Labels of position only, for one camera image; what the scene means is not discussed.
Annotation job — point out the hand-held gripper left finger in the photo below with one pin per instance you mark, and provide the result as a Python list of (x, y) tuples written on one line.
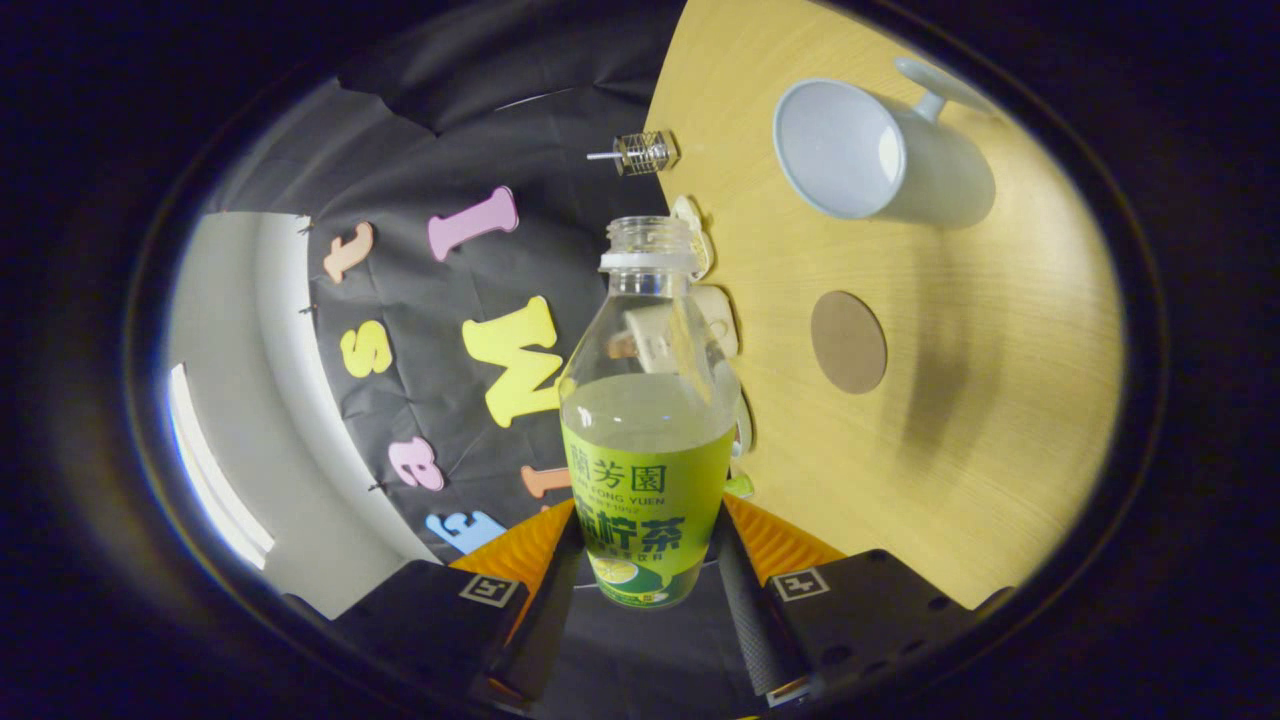
[(540, 630)]

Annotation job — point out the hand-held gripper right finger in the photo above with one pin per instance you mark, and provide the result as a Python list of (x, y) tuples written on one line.
[(750, 620)]

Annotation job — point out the green label juice bottle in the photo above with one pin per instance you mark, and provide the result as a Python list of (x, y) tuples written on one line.
[(650, 460)]

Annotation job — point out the round brown coaster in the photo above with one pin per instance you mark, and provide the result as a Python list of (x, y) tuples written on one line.
[(848, 342)]

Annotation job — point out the white cup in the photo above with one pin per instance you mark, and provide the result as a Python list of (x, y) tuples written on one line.
[(860, 150)]

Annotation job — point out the white toaster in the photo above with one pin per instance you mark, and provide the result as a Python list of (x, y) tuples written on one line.
[(718, 320)]

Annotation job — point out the wooden table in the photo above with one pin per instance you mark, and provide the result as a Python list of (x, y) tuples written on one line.
[(1000, 400)]

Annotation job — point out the black backdrop cloth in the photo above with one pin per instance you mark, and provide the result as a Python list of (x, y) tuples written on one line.
[(450, 280)]

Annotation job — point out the white divided tray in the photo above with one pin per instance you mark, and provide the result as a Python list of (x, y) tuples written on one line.
[(700, 240)]

